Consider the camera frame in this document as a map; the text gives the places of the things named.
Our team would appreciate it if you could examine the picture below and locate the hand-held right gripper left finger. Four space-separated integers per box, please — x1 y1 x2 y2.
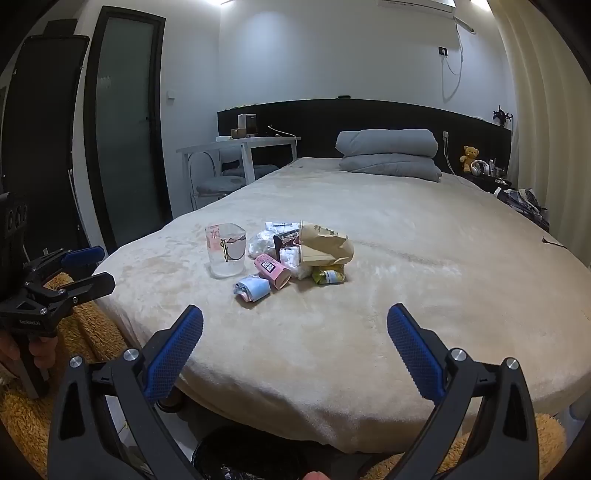
46 305 206 480

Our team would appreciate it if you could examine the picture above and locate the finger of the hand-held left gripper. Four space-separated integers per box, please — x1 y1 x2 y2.
25 246 106 280
25 272 116 315

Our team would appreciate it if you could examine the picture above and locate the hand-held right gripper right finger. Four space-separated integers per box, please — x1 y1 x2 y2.
387 303 541 480

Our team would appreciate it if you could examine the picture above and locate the blue white wrapper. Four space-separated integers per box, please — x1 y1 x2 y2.
233 274 272 304

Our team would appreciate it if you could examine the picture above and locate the pink drink carton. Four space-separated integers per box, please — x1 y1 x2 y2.
254 253 293 291

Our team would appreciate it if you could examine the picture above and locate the black trash bin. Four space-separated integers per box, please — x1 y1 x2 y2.
191 427 370 480

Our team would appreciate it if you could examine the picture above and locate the brown paper bag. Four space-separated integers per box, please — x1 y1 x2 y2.
295 220 355 267

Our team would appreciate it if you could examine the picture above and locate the person's left hand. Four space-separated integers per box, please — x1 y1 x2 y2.
0 330 58 377

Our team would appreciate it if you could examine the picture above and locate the beige fleece blanket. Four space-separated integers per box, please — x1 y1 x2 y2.
95 157 591 455

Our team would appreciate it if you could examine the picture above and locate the clear printed plastic cup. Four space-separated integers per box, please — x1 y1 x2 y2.
205 223 247 279

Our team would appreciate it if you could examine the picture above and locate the green yellow snack packet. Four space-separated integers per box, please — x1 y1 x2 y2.
311 265 347 285

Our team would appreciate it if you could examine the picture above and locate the crumpled white tissue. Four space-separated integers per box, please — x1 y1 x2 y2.
249 230 278 259

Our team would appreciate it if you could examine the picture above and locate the frosted glass door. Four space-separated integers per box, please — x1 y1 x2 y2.
83 6 174 254

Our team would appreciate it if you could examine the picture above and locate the transparent chair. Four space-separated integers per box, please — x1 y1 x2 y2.
188 150 245 210

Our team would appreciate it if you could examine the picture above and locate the white tissue plastic pack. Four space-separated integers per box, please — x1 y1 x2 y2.
278 246 315 281

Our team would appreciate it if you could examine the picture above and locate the grey seat cushion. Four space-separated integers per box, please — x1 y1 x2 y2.
196 175 246 195
222 164 279 179

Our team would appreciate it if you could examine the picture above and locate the dark plaid cloth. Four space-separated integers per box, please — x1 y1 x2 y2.
494 187 550 232

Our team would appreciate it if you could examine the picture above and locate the grey pillow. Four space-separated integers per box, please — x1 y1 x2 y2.
339 154 443 182

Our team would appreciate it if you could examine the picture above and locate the white desk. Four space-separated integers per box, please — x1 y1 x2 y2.
175 135 302 210

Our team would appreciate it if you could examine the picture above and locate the dark nightstand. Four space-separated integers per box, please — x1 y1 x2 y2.
471 171 514 193

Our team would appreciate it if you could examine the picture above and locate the brown teddy bear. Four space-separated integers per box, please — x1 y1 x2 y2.
459 145 480 175

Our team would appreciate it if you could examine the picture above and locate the folded grey duvet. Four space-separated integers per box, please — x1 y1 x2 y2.
335 129 439 160

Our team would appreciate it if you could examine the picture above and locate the black headboard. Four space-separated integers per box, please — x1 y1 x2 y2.
217 98 513 176

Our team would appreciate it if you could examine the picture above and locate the cream curtain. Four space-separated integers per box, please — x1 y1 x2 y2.
487 0 591 268

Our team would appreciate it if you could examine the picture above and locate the white air conditioner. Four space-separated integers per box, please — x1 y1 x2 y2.
378 0 458 13

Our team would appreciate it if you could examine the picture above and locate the white charger with cable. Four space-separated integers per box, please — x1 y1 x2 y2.
442 131 456 175

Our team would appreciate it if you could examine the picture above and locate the white power cable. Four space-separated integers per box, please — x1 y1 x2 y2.
441 18 465 102

